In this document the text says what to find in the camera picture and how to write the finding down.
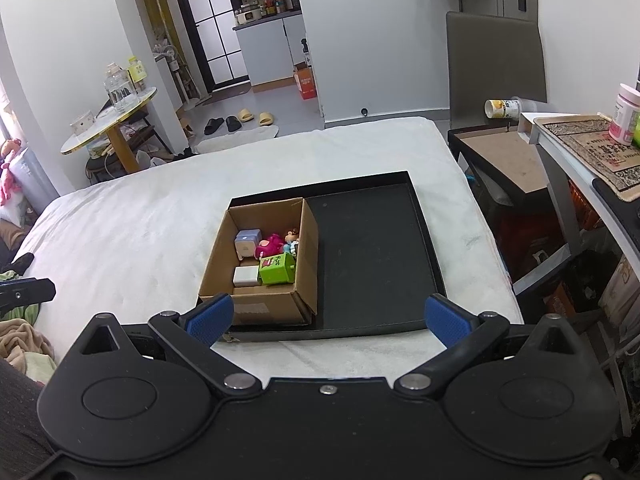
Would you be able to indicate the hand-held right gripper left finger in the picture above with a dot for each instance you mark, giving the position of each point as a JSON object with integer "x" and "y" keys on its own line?
{"x": 210, "y": 317}

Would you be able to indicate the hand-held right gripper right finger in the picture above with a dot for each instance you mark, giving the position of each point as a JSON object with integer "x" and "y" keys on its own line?
{"x": 447, "y": 320}

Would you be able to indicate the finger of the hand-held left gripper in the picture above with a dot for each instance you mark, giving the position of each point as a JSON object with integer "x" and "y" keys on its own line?
{"x": 30, "y": 292}

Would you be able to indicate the white cube charger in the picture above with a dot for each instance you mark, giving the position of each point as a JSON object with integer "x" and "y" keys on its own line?
{"x": 244, "y": 277}

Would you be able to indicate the lavender blue cube toy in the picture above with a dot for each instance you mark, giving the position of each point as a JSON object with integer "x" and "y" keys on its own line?
{"x": 247, "y": 244}

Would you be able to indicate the pink red plush figure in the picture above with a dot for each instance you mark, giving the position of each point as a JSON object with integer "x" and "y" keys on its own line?
{"x": 269, "y": 247}

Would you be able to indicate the black rectangular tray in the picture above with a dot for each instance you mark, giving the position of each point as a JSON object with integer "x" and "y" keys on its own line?
{"x": 375, "y": 260}

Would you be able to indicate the small blue figure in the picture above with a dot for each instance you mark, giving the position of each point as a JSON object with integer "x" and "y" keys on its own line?
{"x": 291, "y": 249}

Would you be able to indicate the brown cardboard box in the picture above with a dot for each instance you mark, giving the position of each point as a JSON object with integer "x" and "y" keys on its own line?
{"x": 307, "y": 260}

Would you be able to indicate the brown haired doll figure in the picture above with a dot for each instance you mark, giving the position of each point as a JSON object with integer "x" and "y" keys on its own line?
{"x": 292, "y": 236}

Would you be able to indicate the black cloth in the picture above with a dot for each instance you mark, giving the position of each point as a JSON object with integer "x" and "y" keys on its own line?
{"x": 22, "y": 263}

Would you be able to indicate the beige cloth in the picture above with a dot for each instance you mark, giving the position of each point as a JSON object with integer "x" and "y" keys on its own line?
{"x": 25, "y": 347}

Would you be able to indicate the green block toy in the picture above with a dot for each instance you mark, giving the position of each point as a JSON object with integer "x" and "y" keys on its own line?
{"x": 276, "y": 267}

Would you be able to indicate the white pillow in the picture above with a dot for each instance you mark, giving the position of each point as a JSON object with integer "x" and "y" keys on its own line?
{"x": 35, "y": 185}

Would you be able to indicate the person's dark trouser leg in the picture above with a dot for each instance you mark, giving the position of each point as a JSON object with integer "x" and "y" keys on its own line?
{"x": 17, "y": 410}

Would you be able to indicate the pink plush toy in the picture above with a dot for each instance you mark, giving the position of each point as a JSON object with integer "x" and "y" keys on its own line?
{"x": 9, "y": 175}

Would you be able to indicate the black shoe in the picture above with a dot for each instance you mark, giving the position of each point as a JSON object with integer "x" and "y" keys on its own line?
{"x": 183, "y": 152}

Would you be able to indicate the white plastic bag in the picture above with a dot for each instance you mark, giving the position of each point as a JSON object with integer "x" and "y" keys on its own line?
{"x": 149, "y": 161}

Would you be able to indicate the white printed carton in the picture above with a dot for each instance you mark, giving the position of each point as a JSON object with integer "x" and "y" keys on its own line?
{"x": 622, "y": 290}

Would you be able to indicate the clear plastic box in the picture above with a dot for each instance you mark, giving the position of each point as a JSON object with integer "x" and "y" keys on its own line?
{"x": 83, "y": 121}

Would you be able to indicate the white floor mat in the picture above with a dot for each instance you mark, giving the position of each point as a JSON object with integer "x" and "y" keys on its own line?
{"x": 240, "y": 139}

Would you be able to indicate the grey white desk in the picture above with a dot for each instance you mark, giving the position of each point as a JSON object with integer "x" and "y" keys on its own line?
{"x": 555, "y": 170}

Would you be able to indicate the round gold rimmed table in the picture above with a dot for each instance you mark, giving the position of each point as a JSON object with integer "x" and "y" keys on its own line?
{"x": 112, "y": 125}

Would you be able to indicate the brown cardboard piece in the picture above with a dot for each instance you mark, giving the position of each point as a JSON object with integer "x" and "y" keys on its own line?
{"x": 187, "y": 129}

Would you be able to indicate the black slipper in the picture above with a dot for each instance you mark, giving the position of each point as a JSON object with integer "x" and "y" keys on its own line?
{"x": 214, "y": 126}
{"x": 233, "y": 124}

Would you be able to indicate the black low rack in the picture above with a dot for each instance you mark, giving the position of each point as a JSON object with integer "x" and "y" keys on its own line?
{"x": 145, "y": 135}

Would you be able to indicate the yellow slipper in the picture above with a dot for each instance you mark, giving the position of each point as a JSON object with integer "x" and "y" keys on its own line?
{"x": 245, "y": 115}
{"x": 266, "y": 119}

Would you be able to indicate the yellow white can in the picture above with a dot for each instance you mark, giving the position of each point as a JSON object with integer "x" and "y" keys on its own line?
{"x": 502, "y": 108}

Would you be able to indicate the large clear glass jar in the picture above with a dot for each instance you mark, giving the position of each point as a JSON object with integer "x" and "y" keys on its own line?
{"x": 119, "y": 90}

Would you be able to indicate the dark doormat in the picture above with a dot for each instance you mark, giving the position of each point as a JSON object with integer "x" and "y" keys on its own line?
{"x": 225, "y": 94}

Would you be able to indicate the white standing fan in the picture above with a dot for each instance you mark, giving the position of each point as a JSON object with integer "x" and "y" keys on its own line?
{"x": 182, "y": 95}

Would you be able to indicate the patterned desk mat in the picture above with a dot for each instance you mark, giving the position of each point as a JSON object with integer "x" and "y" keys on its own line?
{"x": 600, "y": 155}

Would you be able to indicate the yellow lid plastic bottle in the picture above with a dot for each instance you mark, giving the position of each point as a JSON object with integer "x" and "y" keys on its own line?
{"x": 136, "y": 74}

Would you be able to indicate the orange cardboard box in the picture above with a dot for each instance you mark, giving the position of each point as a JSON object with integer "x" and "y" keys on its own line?
{"x": 305, "y": 82}

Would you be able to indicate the grey chair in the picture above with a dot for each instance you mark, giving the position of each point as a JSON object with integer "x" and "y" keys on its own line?
{"x": 492, "y": 65}

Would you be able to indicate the green container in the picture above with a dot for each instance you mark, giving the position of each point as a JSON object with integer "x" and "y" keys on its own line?
{"x": 636, "y": 130}

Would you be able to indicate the pink lid white jar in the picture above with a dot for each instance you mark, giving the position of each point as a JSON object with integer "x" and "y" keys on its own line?
{"x": 624, "y": 117}

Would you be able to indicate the white kitchen cabinet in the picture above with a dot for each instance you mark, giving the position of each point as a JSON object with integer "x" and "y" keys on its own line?
{"x": 270, "y": 50}

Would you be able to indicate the black framed glass door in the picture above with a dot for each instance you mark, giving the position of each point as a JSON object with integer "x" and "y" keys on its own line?
{"x": 210, "y": 25}

